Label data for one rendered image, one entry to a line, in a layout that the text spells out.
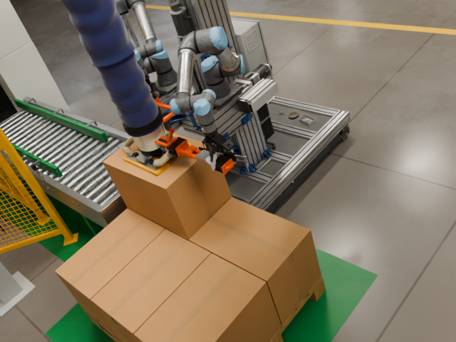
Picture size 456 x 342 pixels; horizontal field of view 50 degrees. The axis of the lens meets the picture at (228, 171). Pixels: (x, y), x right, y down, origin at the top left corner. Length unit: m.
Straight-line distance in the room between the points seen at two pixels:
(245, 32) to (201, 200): 1.17
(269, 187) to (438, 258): 1.19
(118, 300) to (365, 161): 2.16
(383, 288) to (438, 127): 1.60
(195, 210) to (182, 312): 0.61
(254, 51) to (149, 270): 1.61
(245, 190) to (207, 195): 0.74
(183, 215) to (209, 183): 0.25
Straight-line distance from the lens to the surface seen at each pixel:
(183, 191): 2.75
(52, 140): 4.53
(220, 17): 3.24
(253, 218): 2.88
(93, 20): 2.47
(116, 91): 2.63
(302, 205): 3.67
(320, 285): 3.06
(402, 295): 3.09
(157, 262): 2.87
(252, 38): 3.41
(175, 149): 2.65
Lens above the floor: 2.52
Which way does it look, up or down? 37 degrees down
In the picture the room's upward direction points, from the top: 19 degrees counter-clockwise
